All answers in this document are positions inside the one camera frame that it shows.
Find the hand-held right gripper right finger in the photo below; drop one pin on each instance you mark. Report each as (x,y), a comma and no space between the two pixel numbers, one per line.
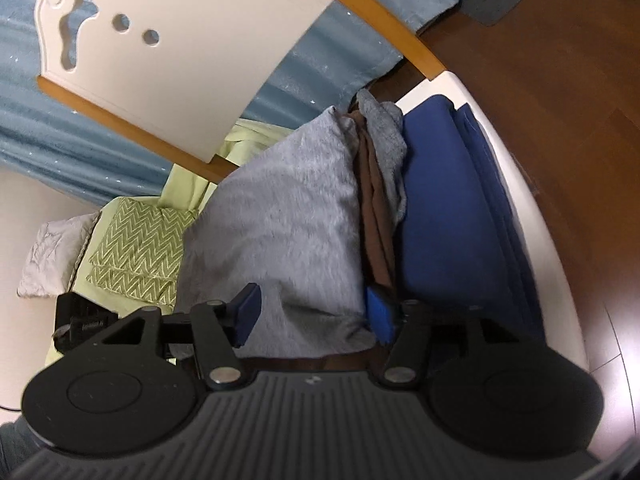
(380,317)

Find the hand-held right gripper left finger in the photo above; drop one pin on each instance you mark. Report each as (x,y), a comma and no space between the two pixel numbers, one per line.
(248,310)

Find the grey long-sleeve shirt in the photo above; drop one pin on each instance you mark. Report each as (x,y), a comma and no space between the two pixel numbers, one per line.
(280,220)

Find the light grey pillow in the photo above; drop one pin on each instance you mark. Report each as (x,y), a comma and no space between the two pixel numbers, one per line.
(50,260)

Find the green zigzag pillow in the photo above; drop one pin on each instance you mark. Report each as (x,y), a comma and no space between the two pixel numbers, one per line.
(140,250)

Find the brown folded cloth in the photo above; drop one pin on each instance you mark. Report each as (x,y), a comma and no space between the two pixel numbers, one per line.
(375,210)

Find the dark blue folded cloth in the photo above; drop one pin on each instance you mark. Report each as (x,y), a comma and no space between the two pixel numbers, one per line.
(505,230)
(440,200)

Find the light green blanket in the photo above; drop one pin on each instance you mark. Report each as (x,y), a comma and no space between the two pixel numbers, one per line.
(187,187)

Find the person's grey trousers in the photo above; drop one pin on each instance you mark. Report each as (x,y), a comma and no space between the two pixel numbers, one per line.
(12,447)

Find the blue folded blanket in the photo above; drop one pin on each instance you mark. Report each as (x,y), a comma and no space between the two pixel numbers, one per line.
(542,240)

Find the dark grey folded cloth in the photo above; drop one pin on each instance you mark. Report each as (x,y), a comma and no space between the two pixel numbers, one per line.
(386,135)

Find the blue curtain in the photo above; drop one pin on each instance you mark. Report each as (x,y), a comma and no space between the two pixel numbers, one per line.
(310,70)

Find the white headboard with wooden trim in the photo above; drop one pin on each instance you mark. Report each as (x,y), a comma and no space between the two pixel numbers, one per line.
(200,60)

